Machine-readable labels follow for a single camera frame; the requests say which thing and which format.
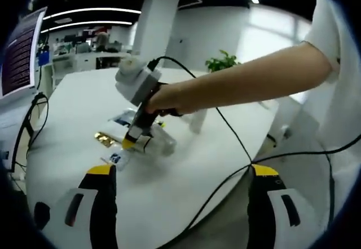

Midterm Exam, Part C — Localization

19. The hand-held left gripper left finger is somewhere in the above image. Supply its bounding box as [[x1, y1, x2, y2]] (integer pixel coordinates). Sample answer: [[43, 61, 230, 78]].
[[49, 164, 118, 249]]

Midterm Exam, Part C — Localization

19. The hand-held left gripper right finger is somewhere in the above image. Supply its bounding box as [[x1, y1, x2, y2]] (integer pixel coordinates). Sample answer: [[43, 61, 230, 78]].
[[247, 163, 325, 249]]

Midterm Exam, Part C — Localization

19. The black green skincare sachet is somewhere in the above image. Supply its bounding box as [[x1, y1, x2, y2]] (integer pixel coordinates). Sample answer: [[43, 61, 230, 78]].
[[108, 108, 165, 133]]

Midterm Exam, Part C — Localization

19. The red collar skincare pump bottle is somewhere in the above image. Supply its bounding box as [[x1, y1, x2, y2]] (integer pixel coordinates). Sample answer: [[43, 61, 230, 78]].
[[132, 127, 178, 157]]

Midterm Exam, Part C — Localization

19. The gold foil skincare sachet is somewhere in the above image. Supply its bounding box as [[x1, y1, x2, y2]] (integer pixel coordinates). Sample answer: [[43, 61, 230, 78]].
[[94, 130, 117, 149]]

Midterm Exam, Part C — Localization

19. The clear skincare sachet blue patch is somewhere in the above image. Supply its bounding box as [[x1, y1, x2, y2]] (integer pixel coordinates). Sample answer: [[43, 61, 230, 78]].
[[100, 149, 131, 172]]

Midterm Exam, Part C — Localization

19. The white skincare tube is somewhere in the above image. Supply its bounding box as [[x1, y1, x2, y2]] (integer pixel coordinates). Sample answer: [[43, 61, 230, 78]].
[[188, 110, 209, 134]]

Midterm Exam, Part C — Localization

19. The white office cabinet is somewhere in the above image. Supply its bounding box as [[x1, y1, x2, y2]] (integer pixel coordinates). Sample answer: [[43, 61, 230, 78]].
[[52, 51, 132, 73]]

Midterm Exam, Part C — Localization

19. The green potted plant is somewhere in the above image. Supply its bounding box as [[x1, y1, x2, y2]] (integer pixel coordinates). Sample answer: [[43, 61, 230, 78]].
[[205, 49, 241, 73]]

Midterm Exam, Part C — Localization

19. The blue box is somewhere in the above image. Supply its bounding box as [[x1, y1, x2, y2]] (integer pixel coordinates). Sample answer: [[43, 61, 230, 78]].
[[38, 50, 52, 65]]

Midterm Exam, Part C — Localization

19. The computer monitor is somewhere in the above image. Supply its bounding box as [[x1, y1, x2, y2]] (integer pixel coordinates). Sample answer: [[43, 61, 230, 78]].
[[0, 6, 48, 174]]

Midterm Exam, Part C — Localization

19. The window with white blind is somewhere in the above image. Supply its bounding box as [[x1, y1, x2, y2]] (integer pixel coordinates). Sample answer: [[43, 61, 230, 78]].
[[248, 6, 314, 50]]

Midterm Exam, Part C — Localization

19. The person's white shirt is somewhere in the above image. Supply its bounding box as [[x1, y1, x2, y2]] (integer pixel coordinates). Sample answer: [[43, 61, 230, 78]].
[[303, 0, 361, 154]]

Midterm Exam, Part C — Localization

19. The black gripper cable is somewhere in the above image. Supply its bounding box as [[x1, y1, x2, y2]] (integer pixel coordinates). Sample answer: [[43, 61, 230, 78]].
[[163, 139, 361, 247], [147, 56, 254, 167]]

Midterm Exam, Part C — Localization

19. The black laptop cable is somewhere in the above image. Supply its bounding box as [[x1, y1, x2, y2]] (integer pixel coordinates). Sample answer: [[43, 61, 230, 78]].
[[28, 95, 50, 149]]

